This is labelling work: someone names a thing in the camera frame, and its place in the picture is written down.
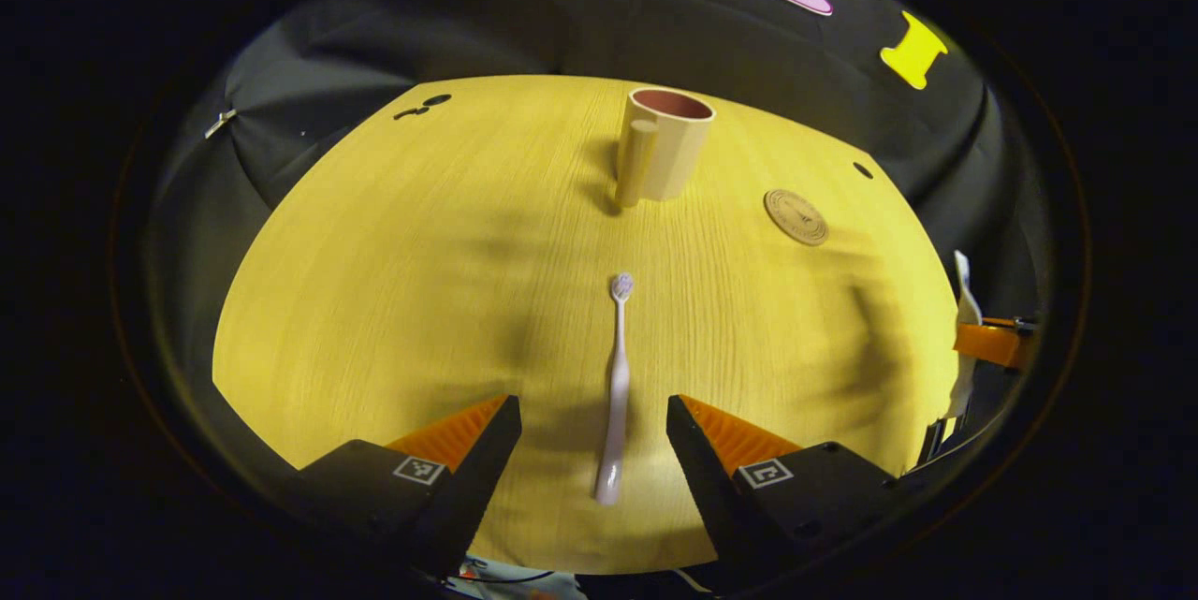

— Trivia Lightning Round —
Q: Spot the pale pink toothbrush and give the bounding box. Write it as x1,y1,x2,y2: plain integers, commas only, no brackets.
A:
593,272,636,507

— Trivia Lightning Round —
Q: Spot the wooden desktop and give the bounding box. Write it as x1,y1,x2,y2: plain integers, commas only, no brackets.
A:
211,74,965,576

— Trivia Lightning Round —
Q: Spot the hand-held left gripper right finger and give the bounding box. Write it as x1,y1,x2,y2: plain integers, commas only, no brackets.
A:
666,394,904,582

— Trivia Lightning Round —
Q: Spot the black backdrop cloth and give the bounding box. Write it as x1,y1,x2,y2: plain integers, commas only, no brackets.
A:
140,0,1059,489

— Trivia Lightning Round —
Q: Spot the white toothpaste tube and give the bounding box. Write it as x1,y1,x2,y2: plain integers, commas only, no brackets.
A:
945,249,984,421

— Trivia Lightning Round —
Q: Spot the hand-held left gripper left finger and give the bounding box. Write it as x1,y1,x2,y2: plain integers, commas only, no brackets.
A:
295,394,523,582

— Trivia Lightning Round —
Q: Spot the beige cup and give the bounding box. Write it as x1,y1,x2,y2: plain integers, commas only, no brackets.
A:
613,87,717,210

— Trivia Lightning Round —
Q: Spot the round brown coaster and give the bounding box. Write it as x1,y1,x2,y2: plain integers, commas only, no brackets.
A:
763,188,831,248

